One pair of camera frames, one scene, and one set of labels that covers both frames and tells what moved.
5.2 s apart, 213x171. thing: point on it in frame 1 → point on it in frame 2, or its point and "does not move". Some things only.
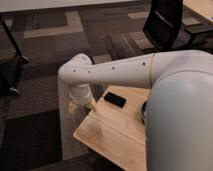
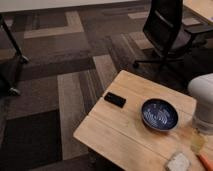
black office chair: x=163 y=26 does not move
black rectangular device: x=115 y=99 does not move
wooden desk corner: x=203 y=8 does not move
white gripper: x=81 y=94 → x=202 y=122
